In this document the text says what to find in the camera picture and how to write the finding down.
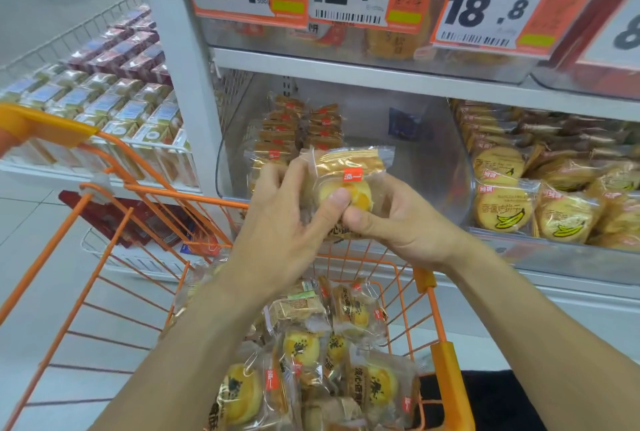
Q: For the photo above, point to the person's right hand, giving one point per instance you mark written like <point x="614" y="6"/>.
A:
<point x="420" y="230"/>

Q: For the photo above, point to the person's left hand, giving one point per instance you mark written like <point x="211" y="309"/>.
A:
<point x="270" y="245"/>

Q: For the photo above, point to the egg-yolk pastry packet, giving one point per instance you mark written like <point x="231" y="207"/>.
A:
<point x="297" y="310"/>
<point x="350" y="165"/>

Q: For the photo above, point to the rows of egg yolk packets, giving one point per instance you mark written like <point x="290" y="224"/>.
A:
<point x="275" y="135"/>

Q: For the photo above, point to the pile of pastry packets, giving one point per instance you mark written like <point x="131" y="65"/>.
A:
<point x="375" y="385"/>

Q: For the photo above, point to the white metal store shelf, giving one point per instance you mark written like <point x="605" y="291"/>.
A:
<point x="185" y="95"/>

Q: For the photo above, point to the orange shopping cart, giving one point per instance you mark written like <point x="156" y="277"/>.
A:
<point x="50" y="123"/>

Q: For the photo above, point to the person's left forearm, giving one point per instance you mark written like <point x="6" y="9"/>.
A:
<point x="175" y="360"/>

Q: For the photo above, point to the person's right forearm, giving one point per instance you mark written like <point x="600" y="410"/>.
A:
<point x="550" y="345"/>

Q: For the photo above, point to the person's right leg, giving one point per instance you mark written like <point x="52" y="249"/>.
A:
<point x="490" y="405"/>

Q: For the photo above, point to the group of banana biscuit packets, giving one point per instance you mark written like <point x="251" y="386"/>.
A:
<point x="505" y="213"/>

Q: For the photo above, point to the blue paper label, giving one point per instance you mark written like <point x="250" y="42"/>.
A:
<point x="406" y="124"/>

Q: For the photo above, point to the red box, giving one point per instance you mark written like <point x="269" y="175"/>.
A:
<point x="115" y="218"/>

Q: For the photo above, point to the pile of golden cake packets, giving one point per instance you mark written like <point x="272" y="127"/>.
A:
<point x="395" y="43"/>

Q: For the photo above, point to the group of silver boxed cakes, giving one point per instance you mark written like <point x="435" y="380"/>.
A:
<point x="100" y="100"/>

